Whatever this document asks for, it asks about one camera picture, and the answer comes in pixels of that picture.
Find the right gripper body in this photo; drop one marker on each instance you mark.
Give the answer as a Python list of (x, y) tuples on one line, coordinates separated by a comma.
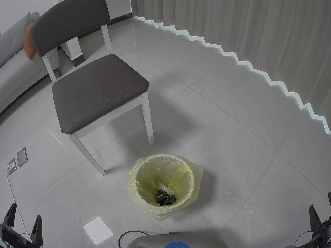
[(324, 230)]

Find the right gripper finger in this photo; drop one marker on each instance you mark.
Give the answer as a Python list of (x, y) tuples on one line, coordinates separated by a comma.
[(330, 200), (314, 222)]

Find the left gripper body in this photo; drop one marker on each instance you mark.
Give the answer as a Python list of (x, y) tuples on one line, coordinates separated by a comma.
[(15, 239)]

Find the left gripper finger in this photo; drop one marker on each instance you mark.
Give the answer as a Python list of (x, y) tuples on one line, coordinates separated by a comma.
[(10, 218), (37, 235)]

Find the yellow plastic bag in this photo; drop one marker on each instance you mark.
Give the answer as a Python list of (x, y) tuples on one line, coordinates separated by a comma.
[(144, 205)]

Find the black plastic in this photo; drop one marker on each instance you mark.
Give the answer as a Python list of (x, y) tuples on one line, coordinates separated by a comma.
[(165, 198)]

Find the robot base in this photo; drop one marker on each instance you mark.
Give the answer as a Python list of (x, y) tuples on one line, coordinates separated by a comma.
[(155, 241)]

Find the white trash bin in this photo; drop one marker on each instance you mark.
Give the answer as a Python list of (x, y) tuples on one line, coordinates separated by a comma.
[(193, 182)]

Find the grey sofa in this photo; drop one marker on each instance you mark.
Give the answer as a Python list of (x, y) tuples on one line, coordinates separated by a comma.
[(15, 71)]

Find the grey and white chair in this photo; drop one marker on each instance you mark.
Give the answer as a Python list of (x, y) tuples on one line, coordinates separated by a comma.
[(98, 92)]

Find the orange pillow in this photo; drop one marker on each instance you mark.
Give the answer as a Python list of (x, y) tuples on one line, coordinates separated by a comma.
[(29, 48)]

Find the white curtain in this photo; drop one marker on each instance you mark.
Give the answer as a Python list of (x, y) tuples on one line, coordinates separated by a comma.
[(245, 22)]

